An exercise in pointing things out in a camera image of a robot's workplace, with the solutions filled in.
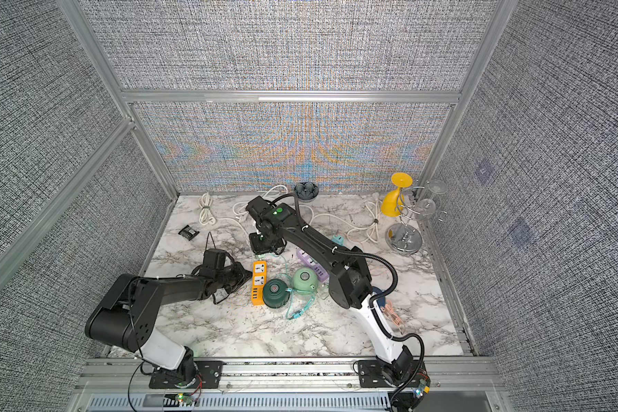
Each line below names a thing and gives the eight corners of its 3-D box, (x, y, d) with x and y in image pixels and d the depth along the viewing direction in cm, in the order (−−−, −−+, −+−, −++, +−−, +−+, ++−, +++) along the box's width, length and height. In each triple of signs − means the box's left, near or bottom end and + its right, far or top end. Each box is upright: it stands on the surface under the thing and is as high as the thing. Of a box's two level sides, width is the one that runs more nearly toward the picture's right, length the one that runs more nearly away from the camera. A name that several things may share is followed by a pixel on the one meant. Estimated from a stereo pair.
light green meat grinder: (290, 298, 89) (288, 285, 81) (300, 278, 94) (299, 264, 86) (310, 306, 88) (310, 294, 79) (319, 286, 92) (320, 272, 84)
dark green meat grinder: (266, 314, 87) (261, 301, 78) (268, 293, 91) (264, 279, 83) (288, 314, 87) (286, 301, 78) (289, 293, 91) (287, 279, 83)
